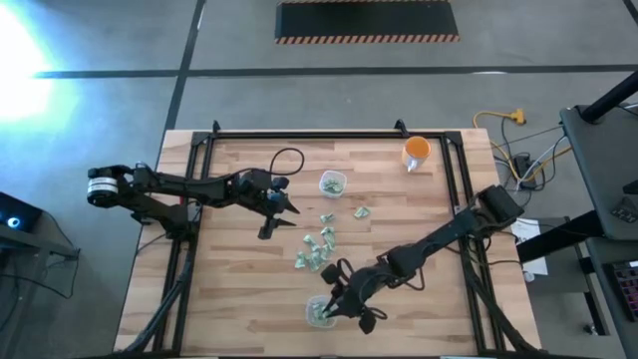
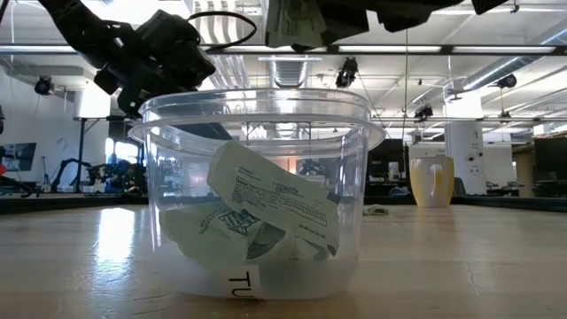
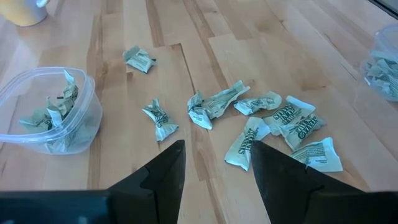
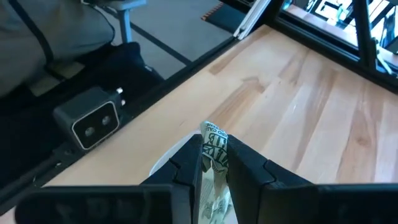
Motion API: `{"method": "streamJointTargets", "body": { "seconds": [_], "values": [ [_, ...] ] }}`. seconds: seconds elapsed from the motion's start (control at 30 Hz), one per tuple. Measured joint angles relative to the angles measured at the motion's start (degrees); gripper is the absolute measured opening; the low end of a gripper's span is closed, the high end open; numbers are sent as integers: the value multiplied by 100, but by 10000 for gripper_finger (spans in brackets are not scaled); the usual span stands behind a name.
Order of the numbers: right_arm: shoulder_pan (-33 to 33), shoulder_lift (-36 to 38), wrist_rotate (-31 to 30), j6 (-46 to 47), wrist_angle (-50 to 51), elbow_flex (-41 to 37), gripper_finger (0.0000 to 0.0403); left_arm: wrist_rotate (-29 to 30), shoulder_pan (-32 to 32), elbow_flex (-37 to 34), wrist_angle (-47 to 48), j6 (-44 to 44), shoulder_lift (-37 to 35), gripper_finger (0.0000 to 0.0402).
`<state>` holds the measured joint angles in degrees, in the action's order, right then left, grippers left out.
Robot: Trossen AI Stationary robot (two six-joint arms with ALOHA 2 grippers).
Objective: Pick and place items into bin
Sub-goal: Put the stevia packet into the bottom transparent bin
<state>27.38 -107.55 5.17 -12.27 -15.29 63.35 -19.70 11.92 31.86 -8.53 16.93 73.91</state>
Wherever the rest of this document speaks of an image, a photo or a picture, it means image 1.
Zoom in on black keyboard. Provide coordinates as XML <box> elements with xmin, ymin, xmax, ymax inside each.
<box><xmin>608</xmin><ymin>258</ymin><xmax>638</xmax><ymax>323</ymax></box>

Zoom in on grey desk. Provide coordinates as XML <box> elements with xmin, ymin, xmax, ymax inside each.
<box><xmin>585</xmin><ymin>236</ymin><xmax>638</xmax><ymax>359</ymax></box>

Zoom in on grey equipment stand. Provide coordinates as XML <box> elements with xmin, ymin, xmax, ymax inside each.
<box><xmin>0</xmin><ymin>223</ymin><xmax>81</xmax><ymax>263</ymax></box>

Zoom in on clear plastic container white label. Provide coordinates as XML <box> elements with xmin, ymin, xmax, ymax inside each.
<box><xmin>304</xmin><ymin>294</ymin><xmax>340</xmax><ymax>330</ymax></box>

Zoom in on white paper sheet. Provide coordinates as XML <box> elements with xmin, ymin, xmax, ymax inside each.
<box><xmin>510</xmin><ymin>217</ymin><xmax>549</xmax><ymax>278</ymax></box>

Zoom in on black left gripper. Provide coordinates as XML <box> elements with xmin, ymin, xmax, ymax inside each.
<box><xmin>236</xmin><ymin>169</ymin><xmax>301</xmax><ymax>240</ymax></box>

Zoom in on black device blue light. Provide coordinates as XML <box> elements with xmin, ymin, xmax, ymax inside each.
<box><xmin>0</xmin><ymin>191</ymin><xmax>44</xmax><ymax>233</ymax></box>

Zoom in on looped black gripper cable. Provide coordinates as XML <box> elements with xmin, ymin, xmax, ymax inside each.
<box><xmin>268</xmin><ymin>147</ymin><xmax>306</xmax><ymax>177</ymax></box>

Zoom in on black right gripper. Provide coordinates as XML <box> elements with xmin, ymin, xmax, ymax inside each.
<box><xmin>321</xmin><ymin>263</ymin><xmax>395</xmax><ymax>335</ymax></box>

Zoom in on black support bar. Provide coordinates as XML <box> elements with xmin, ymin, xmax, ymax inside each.
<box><xmin>515</xmin><ymin>209</ymin><xmax>607</xmax><ymax>264</ymax></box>

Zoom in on yellow extension cord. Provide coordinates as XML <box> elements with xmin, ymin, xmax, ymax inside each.
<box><xmin>472</xmin><ymin>108</ymin><xmax>574</xmax><ymax>186</ymax></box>

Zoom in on small black device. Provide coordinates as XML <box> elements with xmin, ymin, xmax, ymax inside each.
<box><xmin>610</xmin><ymin>195</ymin><xmax>638</xmax><ymax>224</ymax></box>

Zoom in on black pole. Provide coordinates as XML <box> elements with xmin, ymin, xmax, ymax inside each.
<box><xmin>580</xmin><ymin>69</ymin><xmax>638</xmax><ymax>125</ymax></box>

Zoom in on black power strip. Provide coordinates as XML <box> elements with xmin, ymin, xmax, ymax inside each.
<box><xmin>512</xmin><ymin>153</ymin><xmax>538</xmax><ymax>190</ymax></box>

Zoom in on black aluminium table frame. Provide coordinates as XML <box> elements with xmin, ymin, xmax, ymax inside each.
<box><xmin>124</xmin><ymin>127</ymin><xmax>539</xmax><ymax>358</ymax></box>

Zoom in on grey side table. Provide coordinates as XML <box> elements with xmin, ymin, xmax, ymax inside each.
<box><xmin>559</xmin><ymin>103</ymin><xmax>638</xmax><ymax>241</ymax></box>

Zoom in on black hazard-striped floor mat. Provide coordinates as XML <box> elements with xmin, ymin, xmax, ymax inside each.
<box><xmin>274</xmin><ymin>0</ymin><xmax>461</xmax><ymax>45</ymax></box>

